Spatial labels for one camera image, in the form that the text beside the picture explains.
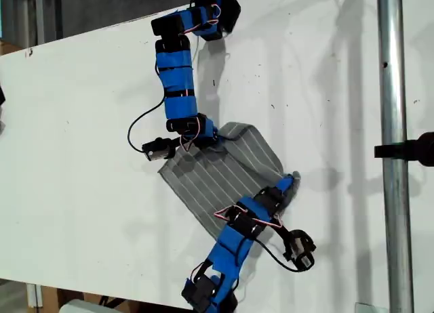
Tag white plastic container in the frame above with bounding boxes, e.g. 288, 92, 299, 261
60, 298, 115, 313

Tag arm camera box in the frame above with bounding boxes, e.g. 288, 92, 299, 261
141, 137, 177, 162
283, 228, 318, 270

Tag white table leg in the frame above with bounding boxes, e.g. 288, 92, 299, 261
26, 283, 43, 308

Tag black post clamp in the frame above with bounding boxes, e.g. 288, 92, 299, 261
374, 131, 434, 167

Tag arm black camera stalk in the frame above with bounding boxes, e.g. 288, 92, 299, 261
171, 138, 188, 154
276, 221, 296, 246

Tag brown cardboard box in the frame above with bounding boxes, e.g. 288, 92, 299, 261
40, 285, 184, 313
0, 38, 22, 56

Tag steel post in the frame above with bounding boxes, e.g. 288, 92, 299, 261
376, 0, 416, 313

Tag arm red white wire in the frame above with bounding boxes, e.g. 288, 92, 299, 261
213, 206, 284, 229
178, 118, 201, 154

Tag grey metal upright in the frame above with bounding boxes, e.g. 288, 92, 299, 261
33, 0, 45, 45

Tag grey striped towel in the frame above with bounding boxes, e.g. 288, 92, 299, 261
157, 121, 302, 241

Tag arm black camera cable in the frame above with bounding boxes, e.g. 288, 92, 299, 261
256, 238, 306, 273
127, 95, 167, 154

